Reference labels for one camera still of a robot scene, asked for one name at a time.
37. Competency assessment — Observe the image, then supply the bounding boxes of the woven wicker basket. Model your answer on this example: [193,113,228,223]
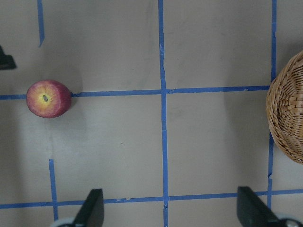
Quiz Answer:
[266,52,303,164]

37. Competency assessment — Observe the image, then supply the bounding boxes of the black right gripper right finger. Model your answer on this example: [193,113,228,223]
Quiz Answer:
[237,186,280,227]

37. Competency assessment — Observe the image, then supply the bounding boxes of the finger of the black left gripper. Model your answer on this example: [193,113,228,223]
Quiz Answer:
[0,46,17,70]

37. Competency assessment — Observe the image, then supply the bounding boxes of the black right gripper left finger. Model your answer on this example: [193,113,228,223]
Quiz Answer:
[72,189,104,227]

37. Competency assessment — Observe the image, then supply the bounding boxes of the red yellow apple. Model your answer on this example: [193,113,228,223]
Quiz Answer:
[26,79,71,118]

